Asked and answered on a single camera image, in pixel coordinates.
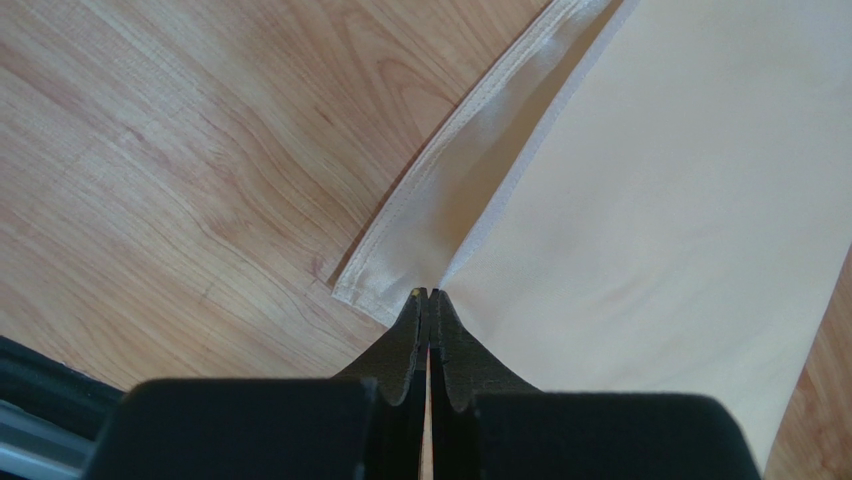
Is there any beige cloth napkin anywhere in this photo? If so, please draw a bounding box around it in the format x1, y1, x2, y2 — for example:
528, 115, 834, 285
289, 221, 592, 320
333, 1, 851, 467

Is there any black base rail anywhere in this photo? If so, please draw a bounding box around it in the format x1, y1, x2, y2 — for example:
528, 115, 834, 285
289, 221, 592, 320
1, 337, 124, 479

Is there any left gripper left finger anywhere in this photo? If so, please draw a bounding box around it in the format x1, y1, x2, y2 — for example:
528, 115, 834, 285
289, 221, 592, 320
84, 288, 428, 479

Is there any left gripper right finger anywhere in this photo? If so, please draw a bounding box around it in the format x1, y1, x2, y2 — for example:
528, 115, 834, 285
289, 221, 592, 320
429, 290, 759, 479

